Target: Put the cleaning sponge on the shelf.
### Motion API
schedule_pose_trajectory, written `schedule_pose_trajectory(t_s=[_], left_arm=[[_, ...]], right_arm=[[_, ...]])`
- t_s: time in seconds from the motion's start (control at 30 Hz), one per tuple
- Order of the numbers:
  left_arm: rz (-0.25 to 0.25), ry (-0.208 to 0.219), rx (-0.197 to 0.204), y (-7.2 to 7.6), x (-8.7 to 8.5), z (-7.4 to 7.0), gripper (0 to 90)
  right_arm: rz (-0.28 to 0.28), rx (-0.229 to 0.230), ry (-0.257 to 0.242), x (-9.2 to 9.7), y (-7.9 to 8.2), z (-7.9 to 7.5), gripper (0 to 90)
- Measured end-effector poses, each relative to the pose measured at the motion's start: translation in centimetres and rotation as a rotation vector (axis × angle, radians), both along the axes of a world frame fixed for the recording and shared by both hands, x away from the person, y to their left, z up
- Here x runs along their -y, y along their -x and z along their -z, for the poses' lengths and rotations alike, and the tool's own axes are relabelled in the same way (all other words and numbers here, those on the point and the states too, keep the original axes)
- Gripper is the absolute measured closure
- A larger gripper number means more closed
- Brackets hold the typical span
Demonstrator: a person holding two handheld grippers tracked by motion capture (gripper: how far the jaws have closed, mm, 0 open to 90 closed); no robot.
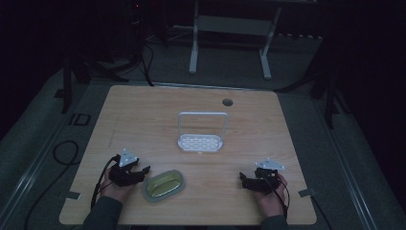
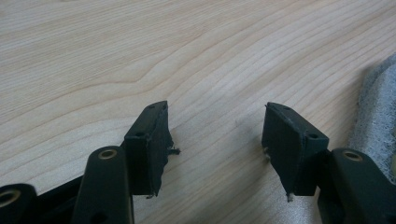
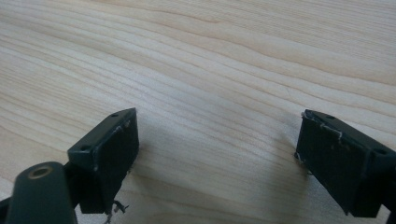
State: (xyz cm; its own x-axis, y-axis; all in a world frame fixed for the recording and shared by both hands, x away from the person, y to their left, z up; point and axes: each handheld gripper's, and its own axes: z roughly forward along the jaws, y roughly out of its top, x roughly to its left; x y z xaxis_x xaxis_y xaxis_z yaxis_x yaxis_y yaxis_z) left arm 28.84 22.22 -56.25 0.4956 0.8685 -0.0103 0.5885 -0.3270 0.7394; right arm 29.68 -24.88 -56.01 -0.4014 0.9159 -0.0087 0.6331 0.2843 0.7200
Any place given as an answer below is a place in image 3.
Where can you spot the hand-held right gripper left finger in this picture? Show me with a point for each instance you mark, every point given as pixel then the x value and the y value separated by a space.
pixel 107 155

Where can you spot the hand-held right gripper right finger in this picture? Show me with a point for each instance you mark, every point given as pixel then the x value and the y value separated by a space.
pixel 339 168

